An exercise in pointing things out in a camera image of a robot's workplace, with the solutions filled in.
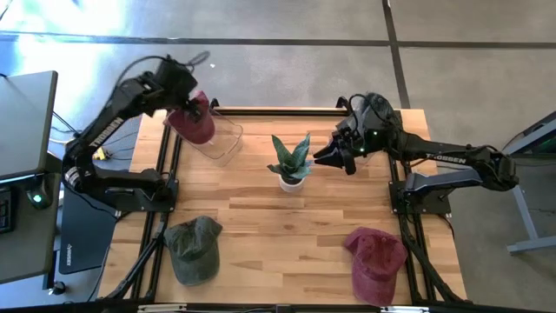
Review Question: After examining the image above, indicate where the green snake plant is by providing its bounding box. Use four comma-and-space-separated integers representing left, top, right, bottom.
267, 132, 314, 186

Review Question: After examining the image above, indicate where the white plant pot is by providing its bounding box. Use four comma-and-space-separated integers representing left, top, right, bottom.
277, 173, 307, 194

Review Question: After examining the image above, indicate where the black panel with logo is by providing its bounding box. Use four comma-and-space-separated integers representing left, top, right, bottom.
57, 186, 119, 276

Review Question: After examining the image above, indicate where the black computer mouse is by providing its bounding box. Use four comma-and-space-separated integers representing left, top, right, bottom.
25, 184, 54, 211

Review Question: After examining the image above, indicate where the grey desk frame leg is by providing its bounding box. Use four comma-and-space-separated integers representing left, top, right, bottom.
503, 110, 556, 256

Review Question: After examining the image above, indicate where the black diagonal frame strut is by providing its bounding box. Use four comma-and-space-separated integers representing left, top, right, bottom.
399, 215, 465, 304
105, 212, 171, 302

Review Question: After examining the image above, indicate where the grey monitor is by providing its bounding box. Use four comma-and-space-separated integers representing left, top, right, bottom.
0, 70, 59, 182

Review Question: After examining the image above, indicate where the grey desk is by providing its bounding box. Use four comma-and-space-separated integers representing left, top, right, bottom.
0, 164, 63, 286

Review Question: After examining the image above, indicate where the black aluminium frame rail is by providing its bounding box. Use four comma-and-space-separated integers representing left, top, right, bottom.
397, 108, 438, 303
0, 299, 556, 313
211, 107, 349, 117
145, 133, 183, 302
388, 154, 425, 303
129, 124, 171, 302

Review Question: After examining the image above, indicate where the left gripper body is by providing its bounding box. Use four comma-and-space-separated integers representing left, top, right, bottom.
158, 56, 199, 108

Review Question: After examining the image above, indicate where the red denim baseball cap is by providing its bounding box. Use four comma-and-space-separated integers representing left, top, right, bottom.
344, 226, 408, 308
164, 90, 217, 146

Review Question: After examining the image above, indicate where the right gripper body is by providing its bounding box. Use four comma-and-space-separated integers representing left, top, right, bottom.
333, 117, 383, 157

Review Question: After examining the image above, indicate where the black keyboard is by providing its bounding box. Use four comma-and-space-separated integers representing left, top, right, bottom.
0, 186, 15, 235

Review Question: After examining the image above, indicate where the green denim baseball cap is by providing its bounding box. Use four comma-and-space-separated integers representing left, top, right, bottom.
163, 215, 224, 287

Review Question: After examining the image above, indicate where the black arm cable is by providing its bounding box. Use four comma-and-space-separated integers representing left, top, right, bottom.
109, 50, 212, 95

